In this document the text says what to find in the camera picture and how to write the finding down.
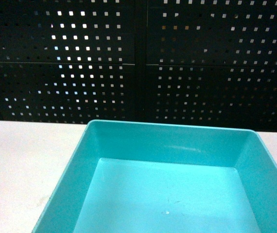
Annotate black perforated metal panel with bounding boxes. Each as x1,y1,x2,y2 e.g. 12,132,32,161
0,0,277,132

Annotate turquoise plastic box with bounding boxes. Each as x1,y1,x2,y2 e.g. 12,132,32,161
34,120,277,233

